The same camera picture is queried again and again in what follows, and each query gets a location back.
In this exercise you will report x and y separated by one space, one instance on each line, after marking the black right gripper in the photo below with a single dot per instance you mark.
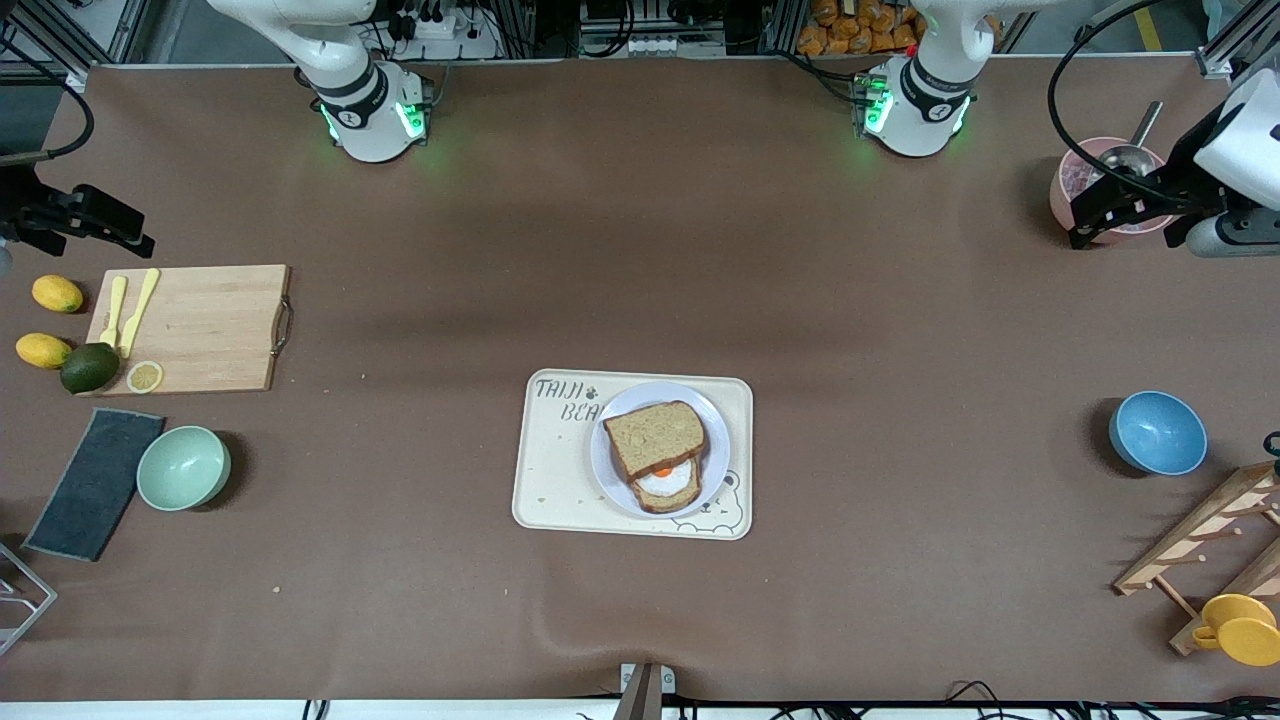
22 213

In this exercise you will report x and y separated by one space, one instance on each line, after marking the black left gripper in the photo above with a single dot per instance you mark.
1186 163

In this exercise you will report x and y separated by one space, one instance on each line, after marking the plain brown bread slice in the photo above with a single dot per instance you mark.
650 435

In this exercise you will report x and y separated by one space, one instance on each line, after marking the fried egg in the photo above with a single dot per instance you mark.
670 483

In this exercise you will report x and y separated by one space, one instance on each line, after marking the toasted bread slice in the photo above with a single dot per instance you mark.
655 502

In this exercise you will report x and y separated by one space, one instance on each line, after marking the pale lilac round plate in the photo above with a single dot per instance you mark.
612 470

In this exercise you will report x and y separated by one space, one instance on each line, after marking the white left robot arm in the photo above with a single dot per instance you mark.
920 110

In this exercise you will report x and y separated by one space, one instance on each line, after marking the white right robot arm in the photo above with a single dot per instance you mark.
350 110

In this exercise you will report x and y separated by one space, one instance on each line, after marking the clear ice cube pile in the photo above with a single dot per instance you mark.
1080 175

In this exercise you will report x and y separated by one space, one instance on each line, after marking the pink bowl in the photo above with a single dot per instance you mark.
1060 195

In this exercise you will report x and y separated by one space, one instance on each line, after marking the metal scoop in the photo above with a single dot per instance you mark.
1145 130

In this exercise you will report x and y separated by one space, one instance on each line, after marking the yellow lemon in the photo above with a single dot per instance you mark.
57 293
43 351

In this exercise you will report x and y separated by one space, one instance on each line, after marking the yellow plastic fork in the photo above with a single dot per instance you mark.
114 312

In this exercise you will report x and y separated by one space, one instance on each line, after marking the yellow plastic knife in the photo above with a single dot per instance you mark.
138 315

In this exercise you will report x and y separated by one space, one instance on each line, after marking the dark green avocado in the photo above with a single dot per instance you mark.
89 367

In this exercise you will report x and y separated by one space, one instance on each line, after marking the wooden cutting board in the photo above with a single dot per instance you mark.
210 330

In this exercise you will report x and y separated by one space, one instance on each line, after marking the lemon slice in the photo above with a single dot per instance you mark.
145 377

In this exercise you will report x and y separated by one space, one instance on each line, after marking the blue bowl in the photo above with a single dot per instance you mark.
1157 433

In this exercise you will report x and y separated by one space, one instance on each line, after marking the mint green bowl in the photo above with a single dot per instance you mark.
183 468

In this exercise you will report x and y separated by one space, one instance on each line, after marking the dark grey cloth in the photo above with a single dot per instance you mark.
92 485

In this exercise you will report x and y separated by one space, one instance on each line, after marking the orange snack bags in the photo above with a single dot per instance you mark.
860 25

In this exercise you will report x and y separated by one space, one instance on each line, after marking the wooden cup rack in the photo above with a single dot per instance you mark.
1215 525

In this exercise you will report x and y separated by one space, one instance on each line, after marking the white power strip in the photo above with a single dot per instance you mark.
440 30

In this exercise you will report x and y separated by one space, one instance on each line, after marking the yellow cup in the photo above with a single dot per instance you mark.
1240 630

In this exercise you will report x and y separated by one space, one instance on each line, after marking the cream bear print tray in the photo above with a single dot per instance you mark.
560 470

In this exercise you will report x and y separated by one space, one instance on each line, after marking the aluminium frame post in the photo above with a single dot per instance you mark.
60 35
1235 40

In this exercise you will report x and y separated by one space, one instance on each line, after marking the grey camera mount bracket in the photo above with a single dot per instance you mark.
645 690

